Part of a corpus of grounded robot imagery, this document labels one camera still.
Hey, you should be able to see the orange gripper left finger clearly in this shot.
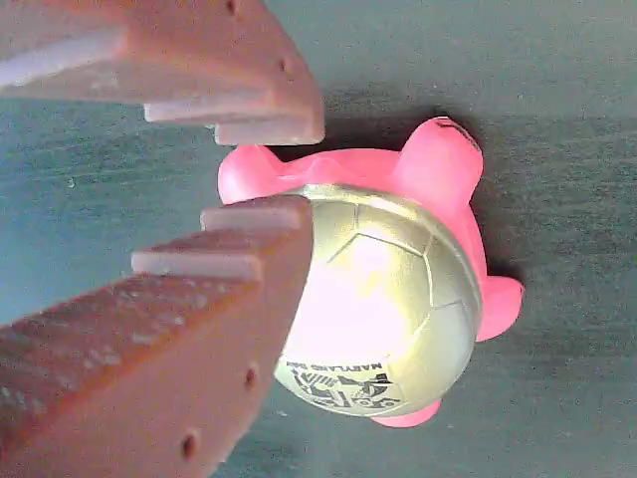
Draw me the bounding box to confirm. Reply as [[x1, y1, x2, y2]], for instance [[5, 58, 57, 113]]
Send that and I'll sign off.
[[0, 192, 316, 478]]

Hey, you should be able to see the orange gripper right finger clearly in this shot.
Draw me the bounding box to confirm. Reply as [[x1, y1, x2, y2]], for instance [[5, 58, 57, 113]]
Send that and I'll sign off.
[[0, 0, 326, 147]]

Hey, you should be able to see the pink turtle toy gold shell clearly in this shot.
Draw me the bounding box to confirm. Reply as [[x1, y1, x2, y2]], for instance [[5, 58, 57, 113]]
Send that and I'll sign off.
[[217, 117, 528, 430]]

